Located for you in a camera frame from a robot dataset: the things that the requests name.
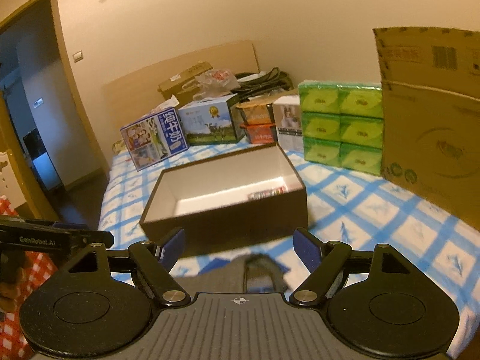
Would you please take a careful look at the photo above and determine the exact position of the green tissue pack bundle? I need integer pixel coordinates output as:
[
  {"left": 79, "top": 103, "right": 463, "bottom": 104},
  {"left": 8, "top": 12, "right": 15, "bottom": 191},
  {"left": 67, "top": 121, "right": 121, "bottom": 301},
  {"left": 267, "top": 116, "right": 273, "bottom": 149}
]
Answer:
[{"left": 298, "top": 80, "right": 384, "bottom": 176}]

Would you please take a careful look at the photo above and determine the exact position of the wooden headboard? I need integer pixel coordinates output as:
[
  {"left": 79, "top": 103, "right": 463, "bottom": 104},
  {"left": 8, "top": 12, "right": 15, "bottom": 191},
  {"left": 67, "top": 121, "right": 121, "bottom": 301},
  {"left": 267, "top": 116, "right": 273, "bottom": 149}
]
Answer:
[{"left": 103, "top": 41, "right": 259, "bottom": 155}]

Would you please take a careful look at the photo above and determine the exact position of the red checkered cloth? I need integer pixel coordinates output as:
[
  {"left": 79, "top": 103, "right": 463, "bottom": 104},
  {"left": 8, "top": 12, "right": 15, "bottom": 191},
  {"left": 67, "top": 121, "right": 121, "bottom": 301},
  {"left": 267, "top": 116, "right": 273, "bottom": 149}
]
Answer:
[{"left": 0, "top": 194, "right": 59, "bottom": 360}]

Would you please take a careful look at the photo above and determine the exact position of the large brown cardboard box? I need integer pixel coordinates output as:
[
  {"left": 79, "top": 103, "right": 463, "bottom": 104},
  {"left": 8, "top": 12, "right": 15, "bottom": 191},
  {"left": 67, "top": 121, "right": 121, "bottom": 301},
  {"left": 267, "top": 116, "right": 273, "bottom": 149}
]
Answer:
[{"left": 373, "top": 27, "right": 479, "bottom": 228}]

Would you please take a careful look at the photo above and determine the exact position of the dark green strap bag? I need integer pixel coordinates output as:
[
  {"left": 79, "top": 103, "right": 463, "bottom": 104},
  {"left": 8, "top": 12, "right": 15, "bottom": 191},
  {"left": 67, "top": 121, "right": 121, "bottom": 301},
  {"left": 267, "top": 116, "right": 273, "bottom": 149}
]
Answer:
[{"left": 231, "top": 67, "right": 293, "bottom": 99}]

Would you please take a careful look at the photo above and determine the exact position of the wall light switch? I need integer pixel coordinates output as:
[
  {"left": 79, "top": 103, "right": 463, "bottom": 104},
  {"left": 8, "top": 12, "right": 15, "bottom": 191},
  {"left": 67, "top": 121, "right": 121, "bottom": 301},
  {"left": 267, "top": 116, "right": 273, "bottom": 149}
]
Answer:
[{"left": 72, "top": 51, "right": 84, "bottom": 63}]

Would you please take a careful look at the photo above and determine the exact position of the grey knit sock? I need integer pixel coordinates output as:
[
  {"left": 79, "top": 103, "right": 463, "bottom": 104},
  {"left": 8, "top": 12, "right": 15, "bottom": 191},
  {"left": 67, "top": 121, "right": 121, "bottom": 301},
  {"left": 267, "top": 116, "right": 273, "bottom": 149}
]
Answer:
[{"left": 175, "top": 253, "right": 289, "bottom": 297}]

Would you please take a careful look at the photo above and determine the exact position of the upper instant noodle bowl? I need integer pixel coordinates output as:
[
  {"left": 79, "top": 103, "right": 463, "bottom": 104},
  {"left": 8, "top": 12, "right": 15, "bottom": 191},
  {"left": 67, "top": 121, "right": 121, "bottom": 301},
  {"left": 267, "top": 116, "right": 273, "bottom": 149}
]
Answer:
[{"left": 236, "top": 99, "right": 274, "bottom": 125}]

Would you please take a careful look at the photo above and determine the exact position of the dark brown open box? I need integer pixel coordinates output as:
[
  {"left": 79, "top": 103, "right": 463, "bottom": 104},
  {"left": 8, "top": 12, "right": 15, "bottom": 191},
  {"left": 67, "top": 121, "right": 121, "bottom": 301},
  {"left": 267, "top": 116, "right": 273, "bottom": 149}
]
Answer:
[{"left": 139, "top": 144, "right": 308, "bottom": 256}]

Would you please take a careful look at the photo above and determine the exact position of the flat brown cardboard box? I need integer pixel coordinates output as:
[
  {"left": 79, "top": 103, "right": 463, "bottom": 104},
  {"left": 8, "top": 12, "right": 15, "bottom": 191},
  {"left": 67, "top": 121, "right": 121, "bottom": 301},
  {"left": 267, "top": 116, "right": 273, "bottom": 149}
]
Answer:
[{"left": 158, "top": 62, "right": 212, "bottom": 100}]

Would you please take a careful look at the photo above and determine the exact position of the clear plastic bag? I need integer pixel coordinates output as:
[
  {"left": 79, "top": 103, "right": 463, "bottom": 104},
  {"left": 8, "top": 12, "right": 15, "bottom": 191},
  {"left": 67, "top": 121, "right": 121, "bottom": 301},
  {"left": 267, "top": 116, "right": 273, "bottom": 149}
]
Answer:
[{"left": 193, "top": 69, "right": 240, "bottom": 101}]

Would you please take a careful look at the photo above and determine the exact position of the blue cartoon milk carton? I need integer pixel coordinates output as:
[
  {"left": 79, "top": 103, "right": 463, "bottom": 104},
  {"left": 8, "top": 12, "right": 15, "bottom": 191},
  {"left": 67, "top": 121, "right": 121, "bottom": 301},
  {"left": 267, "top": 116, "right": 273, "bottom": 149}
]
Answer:
[{"left": 120, "top": 107, "right": 189, "bottom": 171}]

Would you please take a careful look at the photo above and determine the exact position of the white humidifier product box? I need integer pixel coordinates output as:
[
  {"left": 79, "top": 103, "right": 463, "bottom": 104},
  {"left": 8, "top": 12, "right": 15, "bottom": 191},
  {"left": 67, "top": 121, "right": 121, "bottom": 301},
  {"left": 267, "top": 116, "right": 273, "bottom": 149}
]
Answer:
[{"left": 272, "top": 94, "right": 304, "bottom": 153}]

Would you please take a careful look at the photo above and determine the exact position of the blue checkered bed sheet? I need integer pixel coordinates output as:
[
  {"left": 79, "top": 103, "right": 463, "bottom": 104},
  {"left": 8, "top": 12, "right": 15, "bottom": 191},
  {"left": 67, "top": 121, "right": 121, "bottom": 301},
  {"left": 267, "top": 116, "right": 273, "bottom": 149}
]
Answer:
[{"left": 98, "top": 141, "right": 479, "bottom": 359}]

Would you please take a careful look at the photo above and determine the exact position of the cow picture milk box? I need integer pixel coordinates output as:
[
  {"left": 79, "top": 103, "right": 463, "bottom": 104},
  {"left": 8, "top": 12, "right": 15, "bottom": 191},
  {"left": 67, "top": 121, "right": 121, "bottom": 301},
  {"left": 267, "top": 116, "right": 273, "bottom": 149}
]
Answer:
[{"left": 178, "top": 94, "right": 244, "bottom": 146}]

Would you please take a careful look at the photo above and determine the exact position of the lower red noodle bowl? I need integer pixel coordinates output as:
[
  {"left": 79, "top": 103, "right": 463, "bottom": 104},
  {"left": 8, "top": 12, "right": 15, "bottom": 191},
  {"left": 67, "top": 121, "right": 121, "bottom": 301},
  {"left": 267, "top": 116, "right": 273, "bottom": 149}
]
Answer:
[{"left": 240, "top": 123, "right": 277, "bottom": 145}]

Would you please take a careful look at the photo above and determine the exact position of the wooden door frame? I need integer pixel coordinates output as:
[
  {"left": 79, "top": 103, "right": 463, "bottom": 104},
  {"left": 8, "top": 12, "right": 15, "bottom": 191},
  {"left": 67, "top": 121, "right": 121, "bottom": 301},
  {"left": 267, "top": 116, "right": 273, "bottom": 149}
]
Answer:
[{"left": 1, "top": 0, "right": 108, "bottom": 228}]

